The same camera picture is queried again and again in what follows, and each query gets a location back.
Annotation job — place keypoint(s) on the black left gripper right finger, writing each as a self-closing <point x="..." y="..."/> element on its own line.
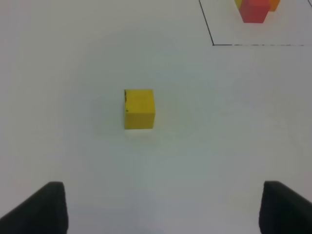
<point x="283" y="211"/>

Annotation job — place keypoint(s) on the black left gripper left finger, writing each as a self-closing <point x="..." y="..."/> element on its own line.
<point x="44" y="212"/>

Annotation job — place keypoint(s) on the yellow template cube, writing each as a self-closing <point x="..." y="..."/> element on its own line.
<point x="238" y="3"/>

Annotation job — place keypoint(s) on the orange template cube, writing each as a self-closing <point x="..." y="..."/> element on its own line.
<point x="274" y="5"/>

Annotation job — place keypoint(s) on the red template cube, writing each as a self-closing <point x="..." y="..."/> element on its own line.
<point x="254" y="11"/>

